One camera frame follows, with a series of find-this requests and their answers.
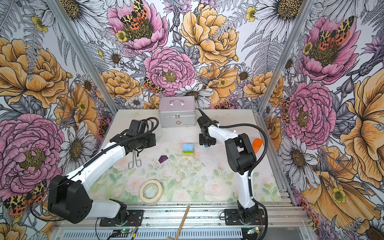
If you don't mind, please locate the purple wood block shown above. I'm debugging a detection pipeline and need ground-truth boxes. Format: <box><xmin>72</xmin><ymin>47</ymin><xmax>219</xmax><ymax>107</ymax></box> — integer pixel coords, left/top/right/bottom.
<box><xmin>159</xmin><ymin>155</ymin><xmax>169</xmax><ymax>164</ymax></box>

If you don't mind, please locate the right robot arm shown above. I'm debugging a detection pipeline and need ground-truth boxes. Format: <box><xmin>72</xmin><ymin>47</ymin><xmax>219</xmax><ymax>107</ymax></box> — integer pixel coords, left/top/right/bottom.
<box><xmin>197</xmin><ymin>116</ymin><xmax>259</xmax><ymax>223</ymax></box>

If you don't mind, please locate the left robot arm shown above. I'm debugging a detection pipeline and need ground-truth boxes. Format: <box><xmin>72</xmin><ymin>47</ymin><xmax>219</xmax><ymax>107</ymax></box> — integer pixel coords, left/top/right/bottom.
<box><xmin>48</xmin><ymin>117</ymin><xmax>160</xmax><ymax>225</ymax></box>

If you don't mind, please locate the silver first aid case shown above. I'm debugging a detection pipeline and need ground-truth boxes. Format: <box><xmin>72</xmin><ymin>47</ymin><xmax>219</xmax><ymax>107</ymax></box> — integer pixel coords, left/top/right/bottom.
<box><xmin>158</xmin><ymin>96</ymin><xmax>197</xmax><ymax>128</ymax></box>

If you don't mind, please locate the orange plastic cup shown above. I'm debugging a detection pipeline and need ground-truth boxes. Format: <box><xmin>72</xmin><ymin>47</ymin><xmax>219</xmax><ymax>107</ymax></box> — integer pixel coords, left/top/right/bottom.
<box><xmin>252</xmin><ymin>138</ymin><xmax>264</xmax><ymax>153</ymax></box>

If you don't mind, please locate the masking tape roll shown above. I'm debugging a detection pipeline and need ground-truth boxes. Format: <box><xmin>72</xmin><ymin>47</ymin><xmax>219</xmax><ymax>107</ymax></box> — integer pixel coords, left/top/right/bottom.
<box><xmin>139</xmin><ymin>180</ymin><xmax>163</xmax><ymax>205</ymax></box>

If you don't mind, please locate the wooden stick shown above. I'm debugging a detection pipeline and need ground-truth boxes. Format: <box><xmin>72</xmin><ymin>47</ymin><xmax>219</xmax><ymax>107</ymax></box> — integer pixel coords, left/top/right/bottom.
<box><xmin>167</xmin><ymin>206</ymin><xmax>191</xmax><ymax>240</ymax></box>

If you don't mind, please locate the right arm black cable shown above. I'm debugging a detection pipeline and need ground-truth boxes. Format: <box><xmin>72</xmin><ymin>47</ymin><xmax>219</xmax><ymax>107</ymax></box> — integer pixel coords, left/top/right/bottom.
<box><xmin>197</xmin><ymin>108</ymin><xmax>268</xmax><ymax>240</ymax></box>

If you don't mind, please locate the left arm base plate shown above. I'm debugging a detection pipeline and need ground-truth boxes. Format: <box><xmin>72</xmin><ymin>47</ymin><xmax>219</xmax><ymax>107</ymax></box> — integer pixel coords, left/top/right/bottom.
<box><xmin>99</xmin><ymin>210</ymin><xmax>144</xmax><ymax>227</ymax></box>

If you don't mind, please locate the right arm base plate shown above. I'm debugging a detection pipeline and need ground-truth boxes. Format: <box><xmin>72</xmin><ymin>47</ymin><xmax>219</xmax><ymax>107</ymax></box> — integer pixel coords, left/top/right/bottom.
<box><xmin>224</xmin><ymin>209</ymin><xmax>266</xmax><ymax>226</ymax></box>

